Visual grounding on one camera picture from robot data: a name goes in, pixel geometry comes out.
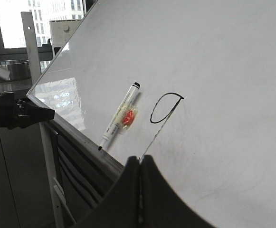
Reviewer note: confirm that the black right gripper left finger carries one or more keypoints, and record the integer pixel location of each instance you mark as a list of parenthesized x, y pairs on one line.
[(119, 208)]

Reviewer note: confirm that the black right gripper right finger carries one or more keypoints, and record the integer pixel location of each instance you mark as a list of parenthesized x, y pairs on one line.
[(162, 207)]

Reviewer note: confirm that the white whiteboard marker pen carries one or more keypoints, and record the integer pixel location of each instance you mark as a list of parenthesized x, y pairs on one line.
[(119, 115)]

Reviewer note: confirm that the red magnet taped to marker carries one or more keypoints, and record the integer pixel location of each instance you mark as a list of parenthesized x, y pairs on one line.
[(128, 118)]

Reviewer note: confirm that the aluminium whiteboard marker tray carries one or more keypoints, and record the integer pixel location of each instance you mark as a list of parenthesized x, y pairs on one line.
[(81, 154)]

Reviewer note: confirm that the white whiteboard surface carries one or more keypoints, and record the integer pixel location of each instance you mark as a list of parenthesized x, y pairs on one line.
[(206, 108)]

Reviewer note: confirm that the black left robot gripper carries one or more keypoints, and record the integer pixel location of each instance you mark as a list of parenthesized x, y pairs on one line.
[(19, 113)]

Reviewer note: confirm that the metal round pot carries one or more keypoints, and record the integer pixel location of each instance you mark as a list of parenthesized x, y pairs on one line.
[(14, 70)]

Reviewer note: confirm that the white appliance by window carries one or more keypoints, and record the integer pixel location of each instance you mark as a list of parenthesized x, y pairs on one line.
[(61, 31)]

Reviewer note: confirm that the white whiteboard stand frame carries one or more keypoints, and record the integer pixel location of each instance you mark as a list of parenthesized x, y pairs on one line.
[(63, 218)]

